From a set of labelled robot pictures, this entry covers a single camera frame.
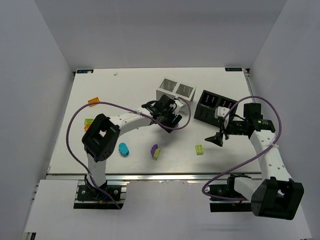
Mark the green square lego brick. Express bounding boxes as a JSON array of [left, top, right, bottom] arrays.
[[195, 144, 204, 156]]

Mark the purple half-round lego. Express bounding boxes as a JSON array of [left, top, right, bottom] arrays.
[[150, 144, 158, 158]]

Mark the green curved lego brick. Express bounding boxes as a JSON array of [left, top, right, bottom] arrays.
[[152, 148, 161, 160]]

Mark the cyan rounded lego brick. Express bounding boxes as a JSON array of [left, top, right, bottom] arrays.
[[118, 142, 130, 157]]

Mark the small green curved lego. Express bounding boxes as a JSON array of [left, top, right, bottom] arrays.
[[84, 118, 94, 125]]

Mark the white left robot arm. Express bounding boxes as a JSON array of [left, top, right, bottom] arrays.
[[81, 94, 186, 188]]

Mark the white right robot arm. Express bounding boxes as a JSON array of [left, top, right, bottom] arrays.
[[205, 103, 304, 220]]

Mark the white two-compartment container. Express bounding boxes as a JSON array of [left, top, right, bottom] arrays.
[[156, 77, 197, 105]]

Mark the black two-compartment container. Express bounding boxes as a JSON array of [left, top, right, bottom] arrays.
[[194, 90, 237, 127]]

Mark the blue right corner sticker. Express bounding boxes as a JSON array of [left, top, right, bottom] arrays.
[[224, 67, 243, 72]]

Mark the blue corner sticker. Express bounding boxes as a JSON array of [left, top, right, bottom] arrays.
[[76, 69, 94, 74], [224, 67, 243, 72]]

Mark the orange rectangular lego brick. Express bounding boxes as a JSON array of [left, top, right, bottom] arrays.
[[87, 97, 100, 107]]

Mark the small orange square lego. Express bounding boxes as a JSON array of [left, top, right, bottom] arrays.
[[84, 124, 91, 132]]

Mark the blue left corner sticker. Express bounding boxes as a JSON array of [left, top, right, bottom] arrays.
[[76, 69, 94, 74]]

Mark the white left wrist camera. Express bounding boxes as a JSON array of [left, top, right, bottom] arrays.
[[173, 98, 189, 115]]

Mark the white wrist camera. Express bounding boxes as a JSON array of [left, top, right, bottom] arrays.
[[214, 106, 231, 128], [173, 98, 189, 115]]

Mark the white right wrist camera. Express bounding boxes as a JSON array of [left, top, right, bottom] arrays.
[[214, 106, 231, 128]]

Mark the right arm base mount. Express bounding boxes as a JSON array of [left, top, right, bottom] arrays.
[[206, 173, 257, 213]]

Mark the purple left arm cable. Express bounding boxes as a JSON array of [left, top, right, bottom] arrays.
[[65, 96, 192, 210]]

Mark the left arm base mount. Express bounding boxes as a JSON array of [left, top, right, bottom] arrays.
[[73, 181, 127, 210]]

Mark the aluminium front rail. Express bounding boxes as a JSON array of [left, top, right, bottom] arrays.
[[46, 172, 266, 183]]

